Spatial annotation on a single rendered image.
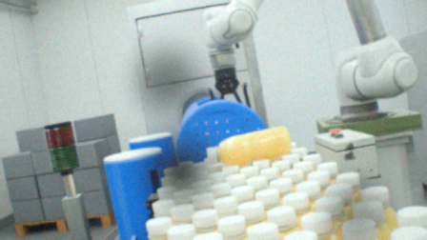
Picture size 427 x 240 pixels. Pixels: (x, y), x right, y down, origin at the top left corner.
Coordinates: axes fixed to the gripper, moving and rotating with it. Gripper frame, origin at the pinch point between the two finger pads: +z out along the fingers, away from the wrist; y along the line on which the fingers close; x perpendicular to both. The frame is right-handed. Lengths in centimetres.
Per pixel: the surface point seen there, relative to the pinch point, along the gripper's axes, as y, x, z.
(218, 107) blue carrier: 5.1, 19.9, -8.1
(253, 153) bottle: 1, 55, 2
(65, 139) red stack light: 40, 66, -9
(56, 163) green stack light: 42, 66, -4
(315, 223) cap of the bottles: 0, 106, 5
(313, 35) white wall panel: -169, -480, -68
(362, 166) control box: -24, 55, 10
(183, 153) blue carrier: 17.9, 19.8, 4.0
